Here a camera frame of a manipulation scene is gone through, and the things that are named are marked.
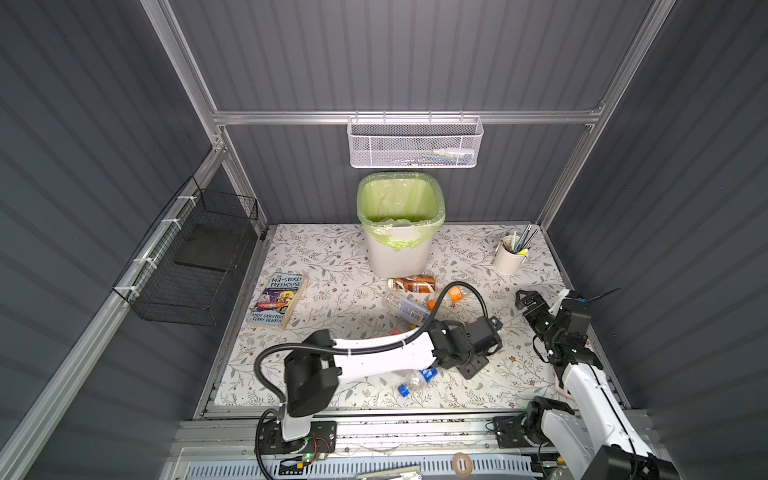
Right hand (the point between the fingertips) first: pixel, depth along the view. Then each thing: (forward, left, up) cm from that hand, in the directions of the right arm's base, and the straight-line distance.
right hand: (531, 303), depth 84 cm
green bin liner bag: (+37, +38, +8) cm, 53 cm away
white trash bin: (+14, +37, +8) cm, 40 cm away
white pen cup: (+20, 0, -7) cm, 21 cm away
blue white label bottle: (+2, +35, -6) cm, 36 cm away
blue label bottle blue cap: (-18, +31, -7) cm, 36 cm away
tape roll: (-35, +23, -12) cm, 43 cm away
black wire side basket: (0, +91, +17) cm, 92 cm away
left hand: (-15, +18, -1) cm, 23 cm away
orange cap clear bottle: (+7, +19, -7) cm, 22 cm away
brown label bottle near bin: (+12, +32, -7) cm, 35 cm away
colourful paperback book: (+7, +77, -8) cm, 78 cm away
